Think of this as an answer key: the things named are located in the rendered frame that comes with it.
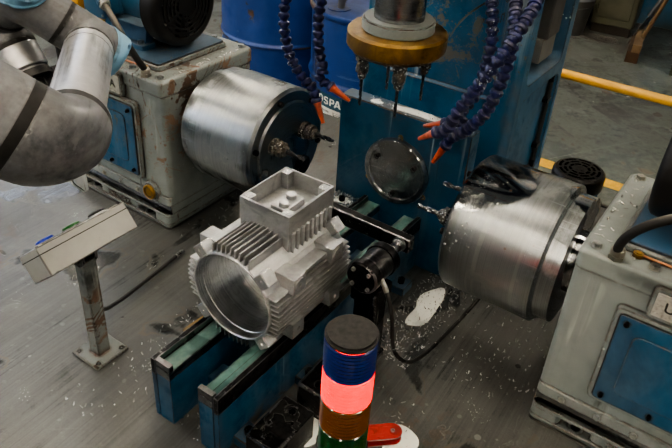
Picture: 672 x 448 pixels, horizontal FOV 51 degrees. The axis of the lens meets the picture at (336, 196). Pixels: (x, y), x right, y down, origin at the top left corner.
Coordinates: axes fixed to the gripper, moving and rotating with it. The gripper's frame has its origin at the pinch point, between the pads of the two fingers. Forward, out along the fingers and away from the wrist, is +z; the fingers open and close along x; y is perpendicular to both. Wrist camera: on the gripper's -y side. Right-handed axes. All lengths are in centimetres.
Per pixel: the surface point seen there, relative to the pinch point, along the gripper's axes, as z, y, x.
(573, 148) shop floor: 88, 295, 63
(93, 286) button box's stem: 15.9, -4.4, 4.4
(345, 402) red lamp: 37, -12, -50
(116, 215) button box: 7.2, 1.6, -3.1
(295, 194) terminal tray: 17.6, 18.6, -25.7
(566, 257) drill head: 46, 38, -54
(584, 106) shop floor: 78, 353, 73
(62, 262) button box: 9.8, -10.3, -3.2
